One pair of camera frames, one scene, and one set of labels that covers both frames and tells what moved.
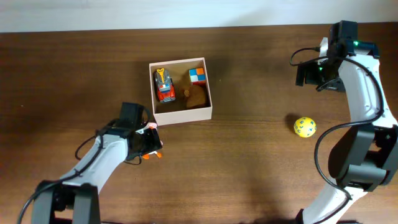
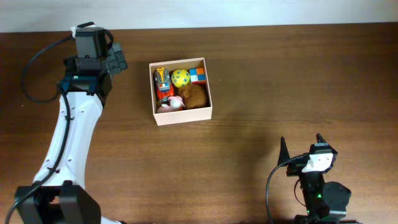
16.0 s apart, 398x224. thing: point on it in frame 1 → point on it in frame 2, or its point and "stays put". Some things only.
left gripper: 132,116 → 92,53
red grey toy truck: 165,85 stays put
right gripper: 310,78 → 296,168
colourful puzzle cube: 197,76 stays put
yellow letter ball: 305,127 → 180,78
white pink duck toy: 152,142 → 175,103
